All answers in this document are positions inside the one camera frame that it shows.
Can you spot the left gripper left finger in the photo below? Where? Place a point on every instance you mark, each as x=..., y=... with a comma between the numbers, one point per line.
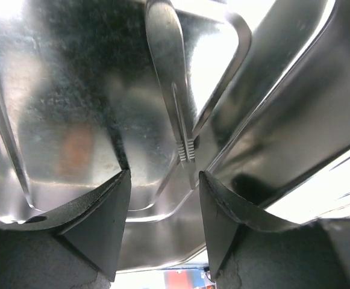
x=76, y=245

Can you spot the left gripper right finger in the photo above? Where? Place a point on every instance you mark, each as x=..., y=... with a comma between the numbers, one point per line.
x=250, y=248

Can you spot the steel instrument tray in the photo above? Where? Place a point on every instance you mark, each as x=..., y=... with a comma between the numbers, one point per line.
x=269, y=85

